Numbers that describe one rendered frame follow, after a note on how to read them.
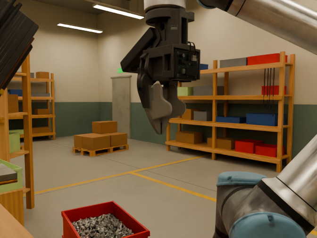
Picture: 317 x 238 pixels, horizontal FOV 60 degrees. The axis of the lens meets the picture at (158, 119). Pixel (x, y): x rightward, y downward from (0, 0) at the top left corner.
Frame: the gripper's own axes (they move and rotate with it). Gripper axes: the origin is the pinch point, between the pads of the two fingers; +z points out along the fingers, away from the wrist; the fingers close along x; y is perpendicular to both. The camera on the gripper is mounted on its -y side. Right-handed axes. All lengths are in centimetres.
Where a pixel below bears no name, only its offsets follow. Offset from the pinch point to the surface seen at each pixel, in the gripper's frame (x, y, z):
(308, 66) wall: 526, -146, -67
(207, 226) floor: 197, -131, 129
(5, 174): -14, -49, 16
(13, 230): -9, -63, 39
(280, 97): 463, -170, -10
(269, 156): 472, -191, 102
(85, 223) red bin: 14, -54, 41
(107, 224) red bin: 19, -46, 40
